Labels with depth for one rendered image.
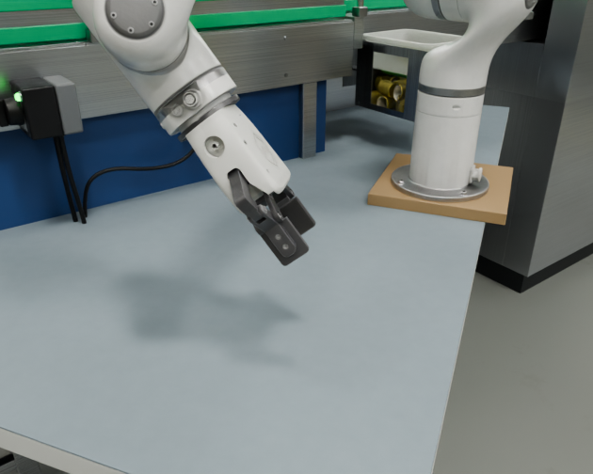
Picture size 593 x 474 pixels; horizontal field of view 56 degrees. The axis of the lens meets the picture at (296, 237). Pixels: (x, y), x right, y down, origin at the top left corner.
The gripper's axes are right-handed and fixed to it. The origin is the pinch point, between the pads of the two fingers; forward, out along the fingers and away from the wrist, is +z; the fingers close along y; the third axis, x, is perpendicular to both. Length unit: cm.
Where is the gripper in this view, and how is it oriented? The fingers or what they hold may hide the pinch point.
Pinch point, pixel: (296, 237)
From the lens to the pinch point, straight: 59.7
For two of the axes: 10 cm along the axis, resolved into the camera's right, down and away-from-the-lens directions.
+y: 1.0, -2.9, 9.5
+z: 5.8, 7.9, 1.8
